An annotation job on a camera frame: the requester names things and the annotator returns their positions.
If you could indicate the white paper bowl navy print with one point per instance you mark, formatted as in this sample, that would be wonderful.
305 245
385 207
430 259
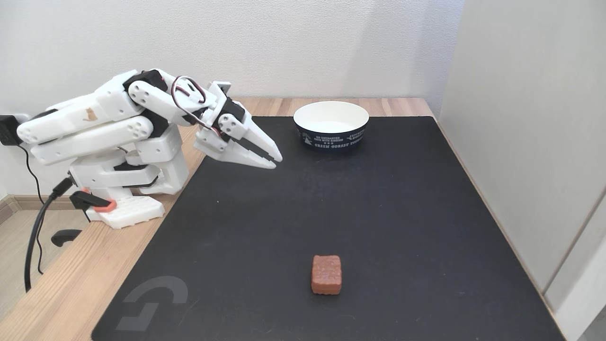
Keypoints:
331 116

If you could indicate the brown block toy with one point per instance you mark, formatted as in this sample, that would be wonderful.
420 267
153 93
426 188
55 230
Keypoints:
326 274

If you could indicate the black desk mat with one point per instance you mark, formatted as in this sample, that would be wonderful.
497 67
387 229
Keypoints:
331 213

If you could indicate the black orange table clamp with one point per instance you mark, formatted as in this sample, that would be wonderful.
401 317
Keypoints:
102 204

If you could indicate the black power adapter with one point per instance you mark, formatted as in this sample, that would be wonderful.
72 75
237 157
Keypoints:
8 130

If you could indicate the white wall outlet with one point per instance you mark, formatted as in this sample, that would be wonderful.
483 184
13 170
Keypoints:
21 116

